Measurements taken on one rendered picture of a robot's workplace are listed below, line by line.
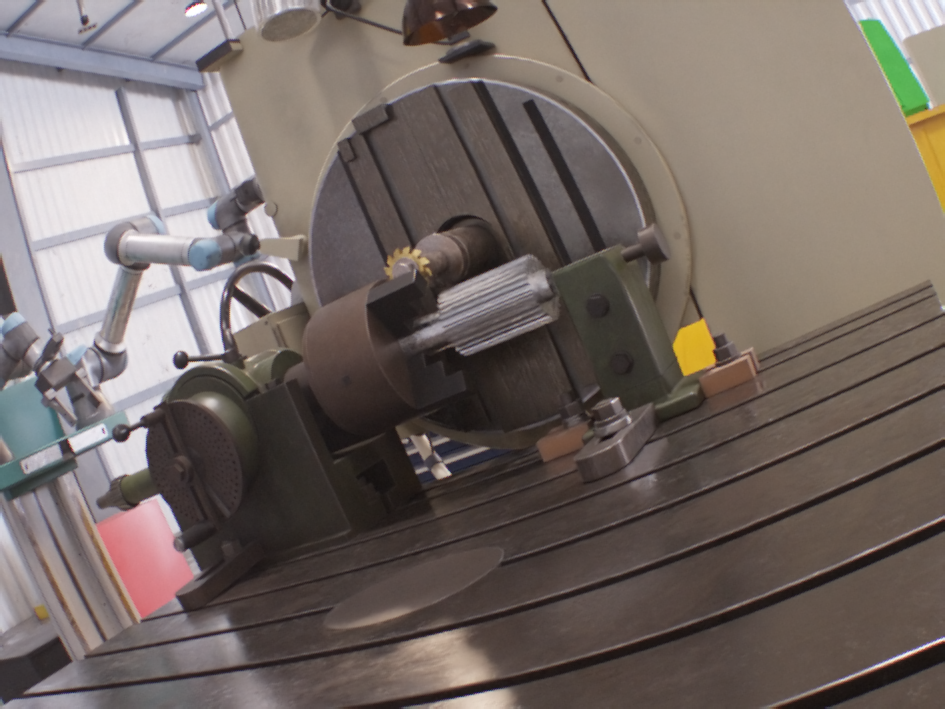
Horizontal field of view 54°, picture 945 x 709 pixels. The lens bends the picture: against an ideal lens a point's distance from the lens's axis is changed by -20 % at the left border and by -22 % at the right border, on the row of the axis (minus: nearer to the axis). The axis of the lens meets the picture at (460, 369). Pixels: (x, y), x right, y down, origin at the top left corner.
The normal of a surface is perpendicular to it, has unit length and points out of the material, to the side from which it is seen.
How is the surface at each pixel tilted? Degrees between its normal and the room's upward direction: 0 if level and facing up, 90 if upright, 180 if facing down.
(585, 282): 90
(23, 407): 90
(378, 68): 90
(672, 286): 90
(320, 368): 77
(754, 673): 0
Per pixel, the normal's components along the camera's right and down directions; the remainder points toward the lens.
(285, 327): 0.83, -0.34
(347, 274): -0.38, 0.22
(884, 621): -0.40, -0.91
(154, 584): 0.67, -0.25
